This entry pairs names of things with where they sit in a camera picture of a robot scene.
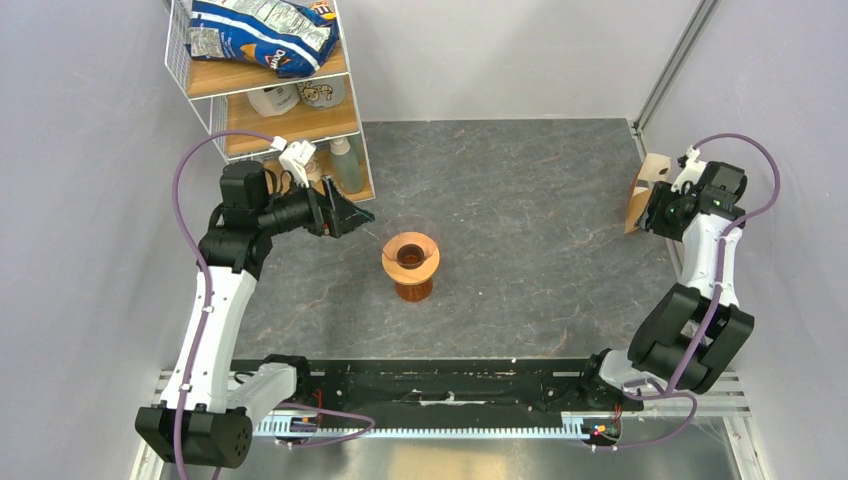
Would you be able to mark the blue Doritos chip bag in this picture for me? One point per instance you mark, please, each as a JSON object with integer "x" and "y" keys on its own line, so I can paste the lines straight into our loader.
{"x": 291, "y": 40}

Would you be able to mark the yellow M&M's candy bag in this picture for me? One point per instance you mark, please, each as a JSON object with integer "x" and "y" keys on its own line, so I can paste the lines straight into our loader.
{"x": 323, "y": 9}

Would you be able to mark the cartoon print white cup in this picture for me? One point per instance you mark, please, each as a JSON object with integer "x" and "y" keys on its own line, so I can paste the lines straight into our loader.
{"x": 323, "y": 93}

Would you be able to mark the white wire shelf rack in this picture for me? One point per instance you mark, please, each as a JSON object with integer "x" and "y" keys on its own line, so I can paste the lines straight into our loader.
{"x": 218, "y": 94}

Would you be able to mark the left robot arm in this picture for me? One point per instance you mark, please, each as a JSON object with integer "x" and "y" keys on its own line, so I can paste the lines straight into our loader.
{"x": 200, "y": 420}

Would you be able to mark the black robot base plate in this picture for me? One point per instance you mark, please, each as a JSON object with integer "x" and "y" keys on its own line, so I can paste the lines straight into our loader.
{"x": 459, "y": 393}

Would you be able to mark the round wooden dripper collar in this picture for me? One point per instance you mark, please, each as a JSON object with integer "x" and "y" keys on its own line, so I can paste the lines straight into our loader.
{"x": 414, "y": 276}

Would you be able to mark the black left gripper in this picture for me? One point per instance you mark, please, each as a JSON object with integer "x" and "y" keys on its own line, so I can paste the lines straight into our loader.
{"x": 332, "y": 214}

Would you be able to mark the aluminium frame rail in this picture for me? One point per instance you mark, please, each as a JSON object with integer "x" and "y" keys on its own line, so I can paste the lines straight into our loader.
{"x": 692, "y": 32}

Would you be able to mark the white jug bottle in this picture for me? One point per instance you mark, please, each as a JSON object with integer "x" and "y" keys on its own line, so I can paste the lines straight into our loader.
{"x": 274, "y": 101}

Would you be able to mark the amber glass carafe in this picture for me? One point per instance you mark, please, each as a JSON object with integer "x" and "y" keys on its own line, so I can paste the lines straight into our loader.
{"x": 414, "y": 293}

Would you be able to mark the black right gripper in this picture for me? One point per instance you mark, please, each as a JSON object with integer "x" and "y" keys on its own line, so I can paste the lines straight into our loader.
{"x": 661, "y": 195}

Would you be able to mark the white paper cup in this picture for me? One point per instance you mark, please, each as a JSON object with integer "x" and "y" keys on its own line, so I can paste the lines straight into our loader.
{"x": 314, "y": 174}

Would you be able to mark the green spray bottle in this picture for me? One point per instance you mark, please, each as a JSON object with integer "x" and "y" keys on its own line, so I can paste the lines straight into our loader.
{"x": 346, "y": 165}

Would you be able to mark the brown coffee filter holder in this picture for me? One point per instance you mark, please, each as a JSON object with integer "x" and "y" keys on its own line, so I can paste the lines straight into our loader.
{"x": 654, "y": 168}

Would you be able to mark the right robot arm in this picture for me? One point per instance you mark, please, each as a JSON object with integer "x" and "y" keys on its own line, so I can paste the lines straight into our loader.
{"x": 688, "y": 340}

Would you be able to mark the slotted cable duct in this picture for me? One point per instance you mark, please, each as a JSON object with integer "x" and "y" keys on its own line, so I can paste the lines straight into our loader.
{"x": 290, "y": 428}

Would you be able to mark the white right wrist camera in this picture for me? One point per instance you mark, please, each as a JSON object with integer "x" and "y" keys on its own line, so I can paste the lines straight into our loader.
{"x": 691, "y": 169}

